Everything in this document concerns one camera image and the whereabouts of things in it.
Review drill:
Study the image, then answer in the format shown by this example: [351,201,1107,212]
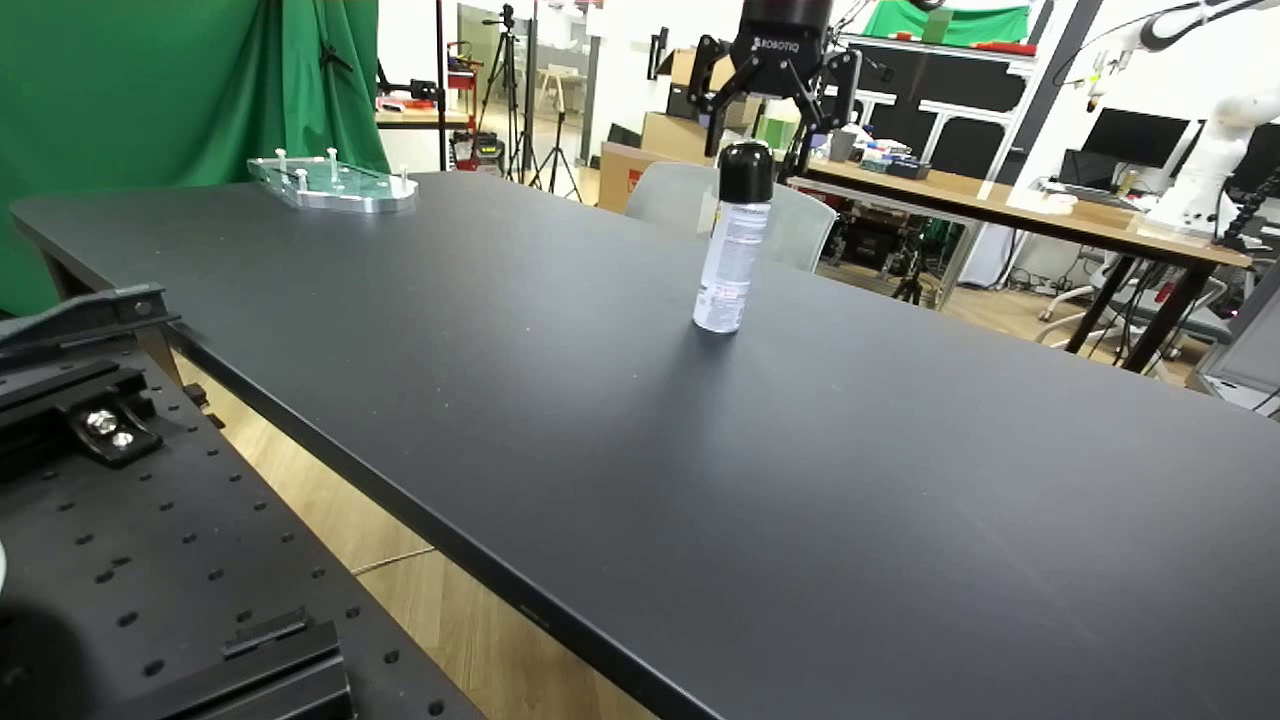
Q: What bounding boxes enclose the black perforated breadboard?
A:
[0,280,485,720]

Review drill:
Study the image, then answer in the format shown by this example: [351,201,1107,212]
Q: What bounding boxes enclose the black computer monitor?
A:
[1057,103,1191,190]

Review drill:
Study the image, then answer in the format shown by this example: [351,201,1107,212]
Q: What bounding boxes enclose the long wooden desk black legs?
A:
[796,155,1256,377]

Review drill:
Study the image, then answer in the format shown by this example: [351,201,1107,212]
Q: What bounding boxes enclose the black camera tripod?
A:
[476,0,534,170]
[524,64,591,204]

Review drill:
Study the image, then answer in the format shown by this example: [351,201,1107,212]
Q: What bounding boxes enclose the grey mesh office chair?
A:
[624,155,843,276]

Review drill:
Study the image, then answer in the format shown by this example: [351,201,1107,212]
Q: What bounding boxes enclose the white spray can red label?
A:
[689,196,778,335]

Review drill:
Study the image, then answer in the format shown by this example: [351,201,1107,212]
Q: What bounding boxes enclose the large brown cardboard box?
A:
[598,112,718,217]

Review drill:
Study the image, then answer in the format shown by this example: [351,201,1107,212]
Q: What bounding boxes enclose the green cloth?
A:
[863,0,1036,52]

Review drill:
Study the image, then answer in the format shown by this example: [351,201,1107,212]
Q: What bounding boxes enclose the black dome lid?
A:
[718,134,782,209]

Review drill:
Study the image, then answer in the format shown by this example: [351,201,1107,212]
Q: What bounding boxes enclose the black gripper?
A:
[694,0,863,179]

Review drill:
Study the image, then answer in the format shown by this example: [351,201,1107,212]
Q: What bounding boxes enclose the round clear mounting plate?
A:
[243,143,421,217]

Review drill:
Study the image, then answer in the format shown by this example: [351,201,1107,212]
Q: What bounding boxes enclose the green backdrop curtain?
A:
[0,0,393,318]

